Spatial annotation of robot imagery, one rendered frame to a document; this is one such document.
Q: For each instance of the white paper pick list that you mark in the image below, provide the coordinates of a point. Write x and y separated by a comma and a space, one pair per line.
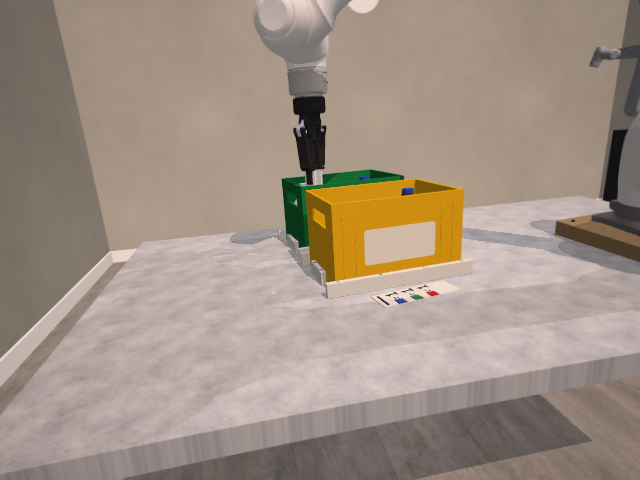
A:
414, 293

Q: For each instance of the green plastic crate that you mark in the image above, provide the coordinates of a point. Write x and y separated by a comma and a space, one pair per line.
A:
296, 215

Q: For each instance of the yellow crate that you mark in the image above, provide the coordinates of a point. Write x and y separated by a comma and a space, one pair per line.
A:
369, 229

